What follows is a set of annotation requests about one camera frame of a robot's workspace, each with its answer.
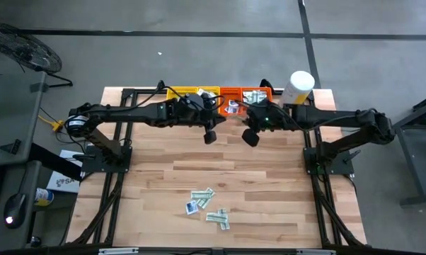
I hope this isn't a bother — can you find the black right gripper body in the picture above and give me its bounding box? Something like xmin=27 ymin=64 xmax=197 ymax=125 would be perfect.
xmin=241 ymin=102 xmax=294 ymax=148

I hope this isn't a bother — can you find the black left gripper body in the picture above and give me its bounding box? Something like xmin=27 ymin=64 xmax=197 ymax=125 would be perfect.
xmin=177 ymin=106 xmax=218 ymax=145

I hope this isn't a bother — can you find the yellow plastic basket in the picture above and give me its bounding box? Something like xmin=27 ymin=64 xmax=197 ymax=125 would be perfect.
xmin=166 ymin=86 xmax=199 ymax=103
xmin=197 ymin=86 xmax=221 ymax=107

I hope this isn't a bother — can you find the white yellow wipes canister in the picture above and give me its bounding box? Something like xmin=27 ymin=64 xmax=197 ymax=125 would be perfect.
xmin=279 ymin=69 xmax=316 ymax=107

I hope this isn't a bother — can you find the white cardboard box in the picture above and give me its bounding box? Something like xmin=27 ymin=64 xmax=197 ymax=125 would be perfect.
xmin=45 ymin=149 xmax=84 ymax=194

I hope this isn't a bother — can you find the grey metal table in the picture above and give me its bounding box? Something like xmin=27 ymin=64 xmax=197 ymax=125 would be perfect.
xmin=377 ymin=90 xmax=426 ymax=206

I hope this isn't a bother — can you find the blue yellow can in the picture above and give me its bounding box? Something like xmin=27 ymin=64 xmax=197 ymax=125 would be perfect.
xmin=33 ymin=187 xmax=55 ymax=207

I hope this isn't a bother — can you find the black floor fan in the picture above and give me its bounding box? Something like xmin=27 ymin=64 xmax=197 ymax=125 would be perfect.
xmin=0 ymin=23 xmax=74 ymax=89

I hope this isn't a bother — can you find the grey desk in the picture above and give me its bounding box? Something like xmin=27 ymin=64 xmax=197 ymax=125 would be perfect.
xmin=0 ymin=70 xmax=46 ymax=249

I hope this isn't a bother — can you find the black computer mouse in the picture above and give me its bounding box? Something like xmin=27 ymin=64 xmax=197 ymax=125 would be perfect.
xmin=3 ymin=192 xmax=28 ymax=230

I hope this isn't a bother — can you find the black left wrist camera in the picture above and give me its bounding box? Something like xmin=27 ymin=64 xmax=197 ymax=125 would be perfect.
xmin=183 ymin=93 xmax=205 ymax=110

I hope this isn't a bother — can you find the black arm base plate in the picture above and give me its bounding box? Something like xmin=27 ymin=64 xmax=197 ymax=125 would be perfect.
xmin=303 ymin=146 xmax=356 ymax=176
xmin=81 ymin=145 xmax=133 ymax=174

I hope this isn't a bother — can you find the silver frame bracket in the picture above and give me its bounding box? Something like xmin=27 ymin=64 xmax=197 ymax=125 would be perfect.
xmin=296 ymin=249 xmax=337 ymax=255
xmin=98 ymin=247 xmax=140 ymax=255

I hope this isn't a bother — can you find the black desk bracket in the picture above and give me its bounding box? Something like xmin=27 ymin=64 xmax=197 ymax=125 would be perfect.
xmin=0 ymin=139 xmax=22 ymax=156

